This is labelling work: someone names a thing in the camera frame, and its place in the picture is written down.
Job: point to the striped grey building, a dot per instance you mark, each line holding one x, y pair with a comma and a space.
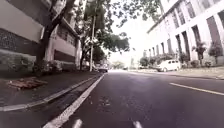
20, 20

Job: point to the pale pavement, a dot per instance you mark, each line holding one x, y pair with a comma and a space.
200, 71

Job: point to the grey kerb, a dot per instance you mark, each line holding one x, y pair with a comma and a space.
50, 97

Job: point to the large tree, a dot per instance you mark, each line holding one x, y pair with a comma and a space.
50, 33
82, 56

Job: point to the grey asphalt road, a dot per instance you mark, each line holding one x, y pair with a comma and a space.
133, 100

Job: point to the pale pole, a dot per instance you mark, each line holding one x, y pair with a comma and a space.
92, 40

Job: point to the large pale building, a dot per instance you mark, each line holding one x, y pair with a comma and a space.
196, 23

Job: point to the robot's own part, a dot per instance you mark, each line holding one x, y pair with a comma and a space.
77, 124
137, 125

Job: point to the white car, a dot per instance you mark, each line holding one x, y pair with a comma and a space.
102, 68
168, 65

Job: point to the row of bushes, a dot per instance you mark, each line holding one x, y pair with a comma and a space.
200, 48

